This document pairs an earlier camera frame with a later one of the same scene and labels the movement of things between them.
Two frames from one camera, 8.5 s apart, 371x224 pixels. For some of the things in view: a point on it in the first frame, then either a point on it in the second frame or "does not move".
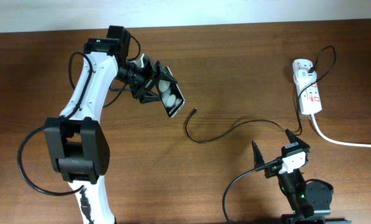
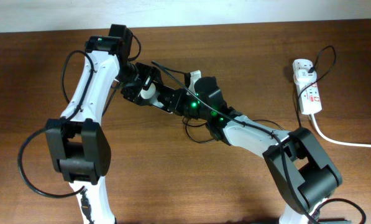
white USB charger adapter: x=304 y=77 does not move
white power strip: x=307 y=92 does not move
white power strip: x=332 y=141 does not move
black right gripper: x=259 y=160 -> x=179 y=94
